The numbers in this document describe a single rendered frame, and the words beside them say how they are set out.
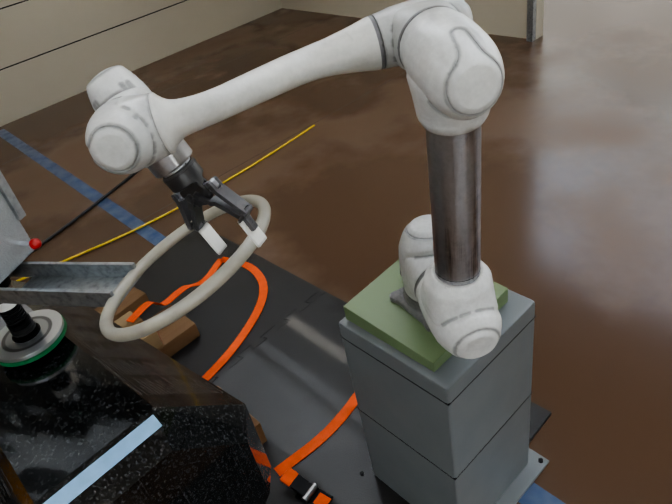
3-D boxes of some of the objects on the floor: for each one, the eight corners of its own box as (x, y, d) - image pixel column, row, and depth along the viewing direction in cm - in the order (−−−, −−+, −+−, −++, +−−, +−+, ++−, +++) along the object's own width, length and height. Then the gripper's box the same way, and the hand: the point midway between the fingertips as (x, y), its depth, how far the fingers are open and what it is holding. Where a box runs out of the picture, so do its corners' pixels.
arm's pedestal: (438, 392, 243) (423, 238, 196) (549, 462, 211) (562, 297, 163) (354, 476, 220) (312, 324, 172) (464, 569, 187) (450, 413, 140)
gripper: (225, 140, 109) (290, 226, 118) (155, 168, 126) (217, 242, 135) (201, 164, 104) (271, 252, 114) (132, 190, 121) (198, 265, 131)
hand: (238, 242), depth 124 cm, fingers open, 13 cm apart
